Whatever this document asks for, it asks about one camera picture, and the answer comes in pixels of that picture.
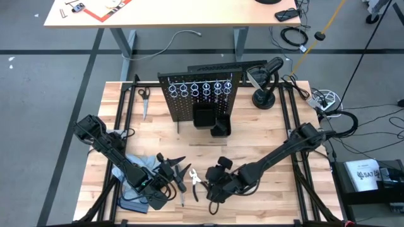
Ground blue striped work glove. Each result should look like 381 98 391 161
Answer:
112 153 158 190
118 189 151 214

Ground black handled pliers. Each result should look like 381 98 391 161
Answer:
188 168 206 202

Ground thick black cable loop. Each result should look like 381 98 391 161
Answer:
318 110 359 139

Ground grey black handled screwdriver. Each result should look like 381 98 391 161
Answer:
175 176 187 208

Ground thin black floor cable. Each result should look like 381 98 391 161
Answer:
339 116 404 155
342 102 404 111

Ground long taut black cable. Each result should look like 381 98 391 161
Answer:
336 0 394 111

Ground deep black plastic bin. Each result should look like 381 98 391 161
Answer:
191 103 218 131

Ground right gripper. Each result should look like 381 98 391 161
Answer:
201 166 236 202

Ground white power strip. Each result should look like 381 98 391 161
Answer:
306 96 336 112

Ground metal multi-ring tool holder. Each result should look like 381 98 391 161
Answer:
167 80 234 99

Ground coiled black cable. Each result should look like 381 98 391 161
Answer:
280 26 309 47

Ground black perforated panel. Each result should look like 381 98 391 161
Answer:
187 59 268 74

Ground black gooseneck desk lamp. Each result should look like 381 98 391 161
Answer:
245 56 284 110

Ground yellow cable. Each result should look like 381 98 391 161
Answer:
288 0 347 76

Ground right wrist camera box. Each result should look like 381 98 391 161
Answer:
217 156 234 170

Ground light wood desk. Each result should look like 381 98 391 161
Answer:
43 0 301 83

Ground white round object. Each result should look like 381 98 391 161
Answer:
105 0 126 9

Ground white labelled box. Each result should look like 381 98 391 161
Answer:
343 158 383 192

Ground black lamp cable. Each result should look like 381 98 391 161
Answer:
280 74 311 100

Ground black smartphone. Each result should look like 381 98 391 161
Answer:
273 8 300 22

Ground black metal pegboard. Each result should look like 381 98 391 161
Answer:
157 71 243 123

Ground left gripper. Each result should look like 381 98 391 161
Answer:
154 153 193 193

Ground black cabinet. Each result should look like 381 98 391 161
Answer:
330 159 404 218

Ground red bordered white mat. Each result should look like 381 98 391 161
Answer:
82 0 133 23

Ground grey wheeled stand leg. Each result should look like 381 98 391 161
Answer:
361 0 394 25

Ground white coiled cable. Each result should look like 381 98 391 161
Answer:
311 89 344 118

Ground shallow black plastic bin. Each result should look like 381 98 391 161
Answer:
210 113 232 139

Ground black handled scissors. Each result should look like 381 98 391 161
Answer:
137 87 152 122

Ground grey floor cable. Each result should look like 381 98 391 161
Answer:
121 30 203 61

